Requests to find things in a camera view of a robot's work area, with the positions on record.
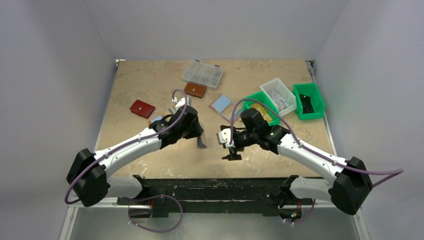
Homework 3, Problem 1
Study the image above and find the open pink card holder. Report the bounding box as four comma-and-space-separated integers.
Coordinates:
209, 94, 243, 123

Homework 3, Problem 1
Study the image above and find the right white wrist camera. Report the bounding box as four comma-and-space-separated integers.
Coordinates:
217, 128, 235, 149

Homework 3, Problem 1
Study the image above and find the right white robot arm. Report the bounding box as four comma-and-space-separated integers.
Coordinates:
217, 108, 373, 215

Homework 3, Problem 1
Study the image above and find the brown leather card holder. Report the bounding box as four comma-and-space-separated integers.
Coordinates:
184, 82, 207, 99

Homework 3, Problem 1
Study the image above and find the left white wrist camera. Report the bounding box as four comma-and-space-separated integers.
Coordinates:
171, 96, 192, 112

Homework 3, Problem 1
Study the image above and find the red leather card holder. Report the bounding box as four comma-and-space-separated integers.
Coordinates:
129, 99, 156, 119

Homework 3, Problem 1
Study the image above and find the clear plastic organizer box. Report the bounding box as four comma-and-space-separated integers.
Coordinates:
181, 60, 224, 90

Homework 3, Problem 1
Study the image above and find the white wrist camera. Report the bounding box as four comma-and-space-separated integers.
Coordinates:
171, 96, 192, 112
217, 128, 235, 149

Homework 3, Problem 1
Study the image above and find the green bin with yellow items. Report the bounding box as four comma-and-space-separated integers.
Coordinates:
242, 91, 281, 126

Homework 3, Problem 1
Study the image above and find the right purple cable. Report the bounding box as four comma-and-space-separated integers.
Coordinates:
229, 97, 405, 226

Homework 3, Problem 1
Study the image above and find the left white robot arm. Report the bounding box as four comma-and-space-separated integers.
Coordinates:
65, 106, 204, 207

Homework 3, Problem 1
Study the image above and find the green bin with black item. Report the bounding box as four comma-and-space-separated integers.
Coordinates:
292, 82, 326, 121

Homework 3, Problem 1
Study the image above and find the open orange card holder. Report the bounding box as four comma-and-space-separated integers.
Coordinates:
148, 107, 176, 125

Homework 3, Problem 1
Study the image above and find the white plastic bin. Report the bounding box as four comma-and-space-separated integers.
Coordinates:
259, 78, 297, 117

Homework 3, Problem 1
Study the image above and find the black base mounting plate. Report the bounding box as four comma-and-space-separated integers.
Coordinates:
117, 175, 312, 218

